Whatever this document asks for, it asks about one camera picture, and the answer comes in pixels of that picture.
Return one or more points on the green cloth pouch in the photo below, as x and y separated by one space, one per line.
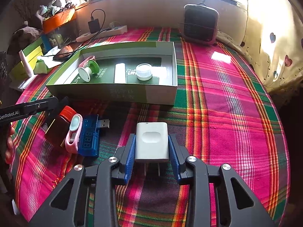
41 68

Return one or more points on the brown bottle red cap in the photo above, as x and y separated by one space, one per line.
58 129

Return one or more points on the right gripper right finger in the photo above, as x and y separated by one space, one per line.
218 186

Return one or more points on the pink small clip case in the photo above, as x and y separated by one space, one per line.
73 135

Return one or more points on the white paper sheet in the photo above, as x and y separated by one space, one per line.
48 59

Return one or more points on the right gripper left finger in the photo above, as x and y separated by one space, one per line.
87 195

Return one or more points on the plaid tablecloth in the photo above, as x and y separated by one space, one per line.
222 114

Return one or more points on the black smartphone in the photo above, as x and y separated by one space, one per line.
66 52

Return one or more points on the small desk heater fan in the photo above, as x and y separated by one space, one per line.
200 24

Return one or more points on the black power adapter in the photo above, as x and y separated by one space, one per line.
94 26

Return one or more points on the white power strip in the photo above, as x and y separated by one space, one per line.
119 30

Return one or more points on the green cardboard box tray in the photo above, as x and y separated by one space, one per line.
161 89

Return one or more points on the heart patterned curtain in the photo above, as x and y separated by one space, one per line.
271 43

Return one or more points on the white USB charger plug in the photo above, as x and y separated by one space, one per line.
152 143

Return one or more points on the blue USB tester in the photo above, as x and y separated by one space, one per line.
89 141

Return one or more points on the yellow green box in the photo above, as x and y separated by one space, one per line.
31 53

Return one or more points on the small white round jar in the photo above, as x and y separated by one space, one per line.
144 71

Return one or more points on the orange storage box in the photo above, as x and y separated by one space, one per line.
58 20

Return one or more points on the person's left hand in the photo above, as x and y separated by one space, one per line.
9 153

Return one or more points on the white stick tube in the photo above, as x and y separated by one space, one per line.
120 74

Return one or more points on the green white thread spool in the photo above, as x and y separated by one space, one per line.
88 69

